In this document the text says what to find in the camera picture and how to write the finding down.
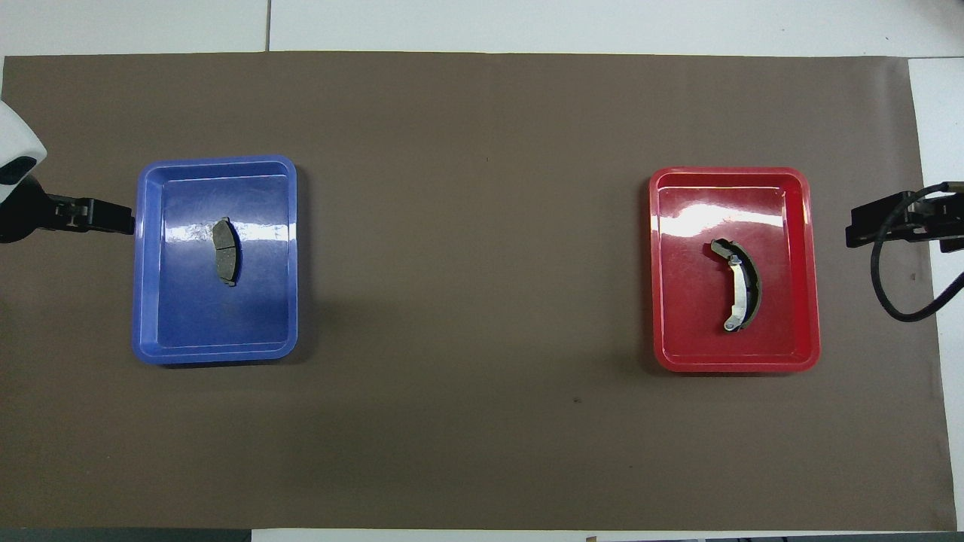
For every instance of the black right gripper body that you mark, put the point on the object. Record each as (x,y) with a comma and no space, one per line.
(941,222)

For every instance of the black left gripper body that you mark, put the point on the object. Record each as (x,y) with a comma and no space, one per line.
(26,214)

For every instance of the grey brake pad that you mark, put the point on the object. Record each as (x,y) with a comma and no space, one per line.
(224,252)

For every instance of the curved metal brake shoe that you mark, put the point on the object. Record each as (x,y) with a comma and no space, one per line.
(751,290)

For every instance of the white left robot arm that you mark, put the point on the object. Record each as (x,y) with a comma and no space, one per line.
(15,135)

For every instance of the blue plastic tray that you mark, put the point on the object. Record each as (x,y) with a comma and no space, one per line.
(218,324)

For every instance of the red plastic tray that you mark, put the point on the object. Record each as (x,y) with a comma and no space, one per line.
(700,331)

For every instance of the brown table mat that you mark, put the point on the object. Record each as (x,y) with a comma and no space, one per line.
(482,226)

